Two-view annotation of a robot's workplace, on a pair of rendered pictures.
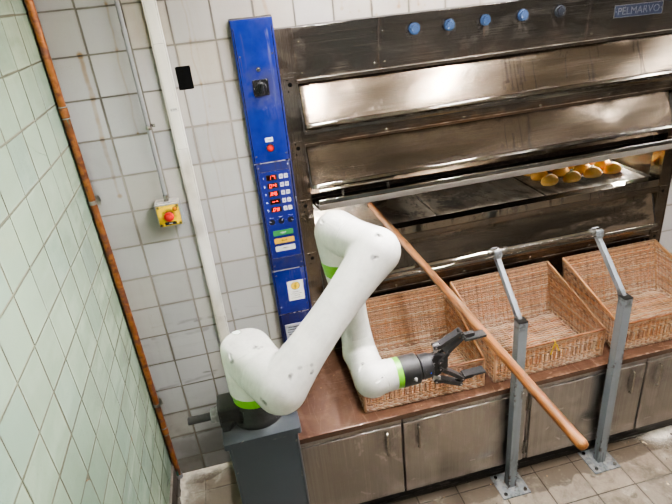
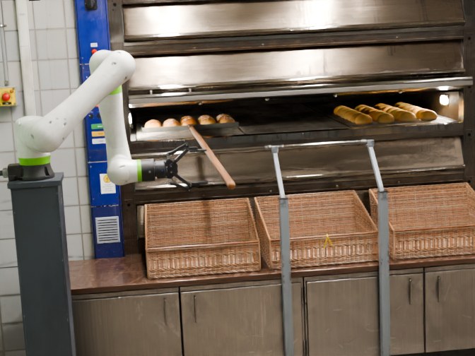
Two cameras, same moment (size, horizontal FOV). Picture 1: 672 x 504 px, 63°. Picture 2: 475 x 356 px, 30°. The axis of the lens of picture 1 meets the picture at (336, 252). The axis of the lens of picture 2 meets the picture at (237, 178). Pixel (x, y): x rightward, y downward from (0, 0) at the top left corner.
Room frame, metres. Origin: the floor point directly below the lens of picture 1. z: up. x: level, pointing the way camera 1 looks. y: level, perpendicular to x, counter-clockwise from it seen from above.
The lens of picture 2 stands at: (-2.28, -0.81, 1.80)
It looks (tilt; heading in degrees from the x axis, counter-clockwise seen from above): 10 degrees down; 4
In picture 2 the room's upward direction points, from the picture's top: 3 degrees counter-clockwise
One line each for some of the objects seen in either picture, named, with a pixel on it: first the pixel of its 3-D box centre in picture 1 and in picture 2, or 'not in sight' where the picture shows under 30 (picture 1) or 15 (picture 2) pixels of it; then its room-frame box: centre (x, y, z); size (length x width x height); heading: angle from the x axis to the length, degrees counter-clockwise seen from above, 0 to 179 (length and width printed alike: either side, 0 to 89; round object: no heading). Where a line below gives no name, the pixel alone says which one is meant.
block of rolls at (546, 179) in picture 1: (553, 160); (383, 112); (2.96, -1.29, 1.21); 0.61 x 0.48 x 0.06; 11
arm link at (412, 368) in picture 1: (408, 368); (148, 169); (1.28, -0.18, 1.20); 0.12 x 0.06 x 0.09; 12
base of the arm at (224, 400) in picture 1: (236, 406); (21, 171); (1.16, 0.32, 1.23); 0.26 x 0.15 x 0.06; 101
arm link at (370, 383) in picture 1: (376, 375); (124, 171); (1.26, -0.08, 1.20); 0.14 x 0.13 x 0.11; 102
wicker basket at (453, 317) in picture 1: (407, 343); (200, 236); (2.05, -0.28, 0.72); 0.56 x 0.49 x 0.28; 99
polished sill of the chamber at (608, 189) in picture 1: (495, 211); (299, 135); (2.45, -0.80, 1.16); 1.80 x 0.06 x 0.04; 101
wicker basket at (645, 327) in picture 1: (636, 291); (432, 219); (2.27, -1.47, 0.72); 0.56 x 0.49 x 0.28; 100
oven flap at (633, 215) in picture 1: (496, 238); (301, 162); (2.42, -0.80, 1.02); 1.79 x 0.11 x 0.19; 101
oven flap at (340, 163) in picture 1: (500, 136); (297, 64); (2.42, -0.80, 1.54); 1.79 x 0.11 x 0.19; 101
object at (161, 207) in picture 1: (169, 212); (7, 96); (2.10, 0.66, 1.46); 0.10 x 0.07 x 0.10; 101
